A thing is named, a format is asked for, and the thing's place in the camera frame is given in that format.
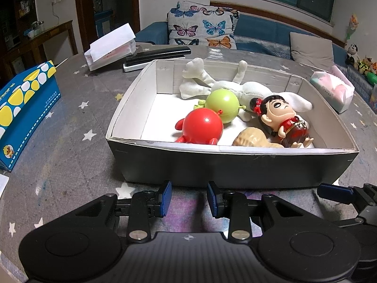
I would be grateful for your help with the wooden door frame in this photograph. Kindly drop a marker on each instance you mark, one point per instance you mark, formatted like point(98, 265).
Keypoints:
point(78, 6)

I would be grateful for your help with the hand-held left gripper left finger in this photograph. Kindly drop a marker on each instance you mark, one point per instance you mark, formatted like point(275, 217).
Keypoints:
point(166, 197)

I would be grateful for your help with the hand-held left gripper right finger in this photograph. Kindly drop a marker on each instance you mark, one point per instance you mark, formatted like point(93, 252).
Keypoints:
point(212, 199)

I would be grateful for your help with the cluster of small bottles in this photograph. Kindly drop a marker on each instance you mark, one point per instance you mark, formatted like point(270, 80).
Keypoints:
point(36, 28)

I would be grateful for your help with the black flat device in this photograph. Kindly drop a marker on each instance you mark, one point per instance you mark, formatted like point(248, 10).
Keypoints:
point(159, 53)

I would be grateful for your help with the doll figure in red dress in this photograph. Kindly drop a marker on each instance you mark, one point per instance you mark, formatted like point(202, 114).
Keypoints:
point(279, 109)

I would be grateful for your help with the white open-lid box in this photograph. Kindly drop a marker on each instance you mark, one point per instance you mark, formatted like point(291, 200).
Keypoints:
point(109, 44)

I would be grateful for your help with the green round toy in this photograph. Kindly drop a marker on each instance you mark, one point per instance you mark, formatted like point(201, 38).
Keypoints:
point(221, 103)

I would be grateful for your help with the grey star-print tablecloth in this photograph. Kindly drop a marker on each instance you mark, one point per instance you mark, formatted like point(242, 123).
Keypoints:
point(73, 153)

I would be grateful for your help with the grey cushion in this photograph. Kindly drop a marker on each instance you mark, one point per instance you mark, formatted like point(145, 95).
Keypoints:
point(312, 50)

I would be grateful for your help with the white plush toy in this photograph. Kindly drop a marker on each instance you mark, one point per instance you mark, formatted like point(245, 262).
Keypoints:
point(200, 82)

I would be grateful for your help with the butterfly print pillow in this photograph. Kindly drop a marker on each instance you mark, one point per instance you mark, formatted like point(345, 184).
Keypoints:
point(203, 25)

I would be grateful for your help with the colourful stuffed toys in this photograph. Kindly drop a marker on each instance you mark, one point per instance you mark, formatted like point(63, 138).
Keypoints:
point(368, 67)

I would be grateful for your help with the white paper sheet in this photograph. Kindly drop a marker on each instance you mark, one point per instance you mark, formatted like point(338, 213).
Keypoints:
point(3, 184)

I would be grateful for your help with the tan peanut toy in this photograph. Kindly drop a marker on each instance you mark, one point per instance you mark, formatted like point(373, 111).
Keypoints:
point(250, 137)

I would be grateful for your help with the blue storage bin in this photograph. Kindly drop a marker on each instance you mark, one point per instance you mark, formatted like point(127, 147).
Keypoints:
point(104, 22)

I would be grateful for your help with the red round toy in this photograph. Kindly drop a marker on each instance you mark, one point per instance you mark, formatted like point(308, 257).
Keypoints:
point(203, 126)

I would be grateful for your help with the wooden side table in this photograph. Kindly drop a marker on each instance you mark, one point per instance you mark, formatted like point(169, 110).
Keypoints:
point(53, 34)

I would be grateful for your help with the blue box with yellow dots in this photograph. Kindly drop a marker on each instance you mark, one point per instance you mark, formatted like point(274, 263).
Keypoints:
point(29, 118)

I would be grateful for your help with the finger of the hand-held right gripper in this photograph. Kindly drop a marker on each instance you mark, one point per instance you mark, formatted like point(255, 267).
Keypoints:
point(335, 189)

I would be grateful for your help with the soft tissue pack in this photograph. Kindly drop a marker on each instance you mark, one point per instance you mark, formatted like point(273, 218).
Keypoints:
point(332, 90)

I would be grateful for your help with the panda plush toy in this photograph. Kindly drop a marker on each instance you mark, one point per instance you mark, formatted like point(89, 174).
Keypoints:
point(351, 53)

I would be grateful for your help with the grey cardboard box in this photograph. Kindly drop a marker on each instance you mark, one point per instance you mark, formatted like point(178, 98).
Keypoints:
point(206, 168)

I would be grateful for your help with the flower bouquet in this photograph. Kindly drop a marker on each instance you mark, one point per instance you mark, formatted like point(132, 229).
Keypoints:
point(352, 25)

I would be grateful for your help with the white flat device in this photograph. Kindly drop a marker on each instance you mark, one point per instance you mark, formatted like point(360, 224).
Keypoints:
point(134, 67)

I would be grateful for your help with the blue sofa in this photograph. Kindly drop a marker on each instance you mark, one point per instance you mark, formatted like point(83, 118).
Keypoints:
point(265, 32)

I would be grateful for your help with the dark wooden bookshelf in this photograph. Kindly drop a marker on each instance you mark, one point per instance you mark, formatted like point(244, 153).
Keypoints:
point(17, 6)

